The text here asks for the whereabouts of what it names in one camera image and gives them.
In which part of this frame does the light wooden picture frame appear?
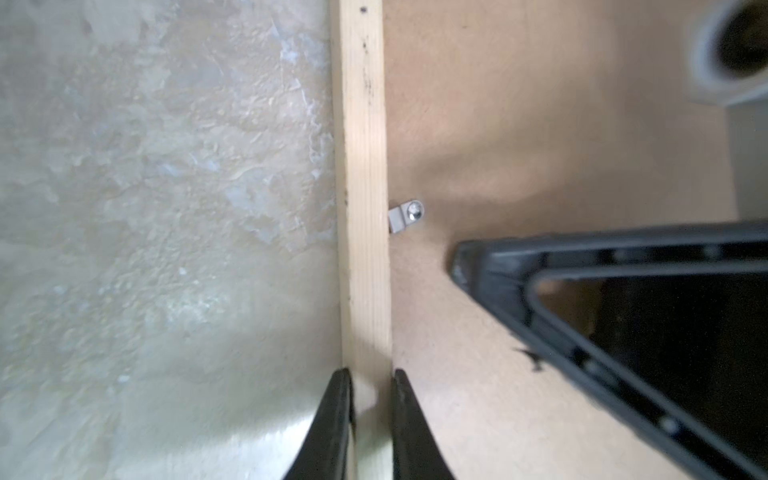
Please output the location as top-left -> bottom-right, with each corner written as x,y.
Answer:
329,1 -> 394,479

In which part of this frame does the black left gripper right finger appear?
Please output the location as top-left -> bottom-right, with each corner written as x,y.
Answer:
391,369 -> 455,480

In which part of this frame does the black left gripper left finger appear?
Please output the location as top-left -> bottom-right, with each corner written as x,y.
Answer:
284,368 -> 353,480

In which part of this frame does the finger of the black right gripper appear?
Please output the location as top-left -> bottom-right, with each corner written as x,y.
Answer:
450,221 -> 767,479

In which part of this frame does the brown frame backing board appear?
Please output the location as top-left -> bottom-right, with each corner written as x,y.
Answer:
384,1 -> 737,479

